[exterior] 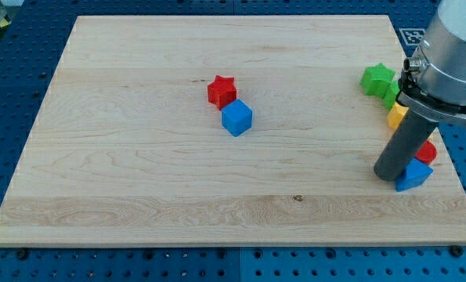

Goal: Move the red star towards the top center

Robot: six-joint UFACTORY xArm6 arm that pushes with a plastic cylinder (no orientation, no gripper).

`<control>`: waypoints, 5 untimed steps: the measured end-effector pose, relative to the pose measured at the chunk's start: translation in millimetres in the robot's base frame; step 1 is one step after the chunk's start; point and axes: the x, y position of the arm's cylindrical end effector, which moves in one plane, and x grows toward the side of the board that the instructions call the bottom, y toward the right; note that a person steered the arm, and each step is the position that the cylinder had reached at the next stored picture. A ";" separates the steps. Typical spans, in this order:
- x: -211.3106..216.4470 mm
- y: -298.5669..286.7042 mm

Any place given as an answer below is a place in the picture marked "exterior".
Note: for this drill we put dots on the blue triangular block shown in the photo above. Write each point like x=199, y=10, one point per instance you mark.
x=413, y=175

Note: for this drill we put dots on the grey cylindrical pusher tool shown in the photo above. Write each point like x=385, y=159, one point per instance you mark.
x=405, y=142

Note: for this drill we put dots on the red star block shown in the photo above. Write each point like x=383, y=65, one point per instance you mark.
x=222, y=91

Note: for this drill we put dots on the green star block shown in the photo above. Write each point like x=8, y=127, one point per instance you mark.
x=376, y=79

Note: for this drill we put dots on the blue cube block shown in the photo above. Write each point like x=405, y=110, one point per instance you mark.
x=237, y=117

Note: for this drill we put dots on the wooden board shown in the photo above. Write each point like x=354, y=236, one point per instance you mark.
x=127, y=152

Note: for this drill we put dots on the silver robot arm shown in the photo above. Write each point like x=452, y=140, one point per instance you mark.
x=433, y=82

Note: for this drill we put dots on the yellow block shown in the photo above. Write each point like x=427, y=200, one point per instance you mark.
x=396, y=115

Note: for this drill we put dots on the black white fiducial tag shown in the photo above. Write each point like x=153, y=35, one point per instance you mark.
x=411, y=36

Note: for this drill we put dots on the red round block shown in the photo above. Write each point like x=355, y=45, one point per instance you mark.
x=427, y=153

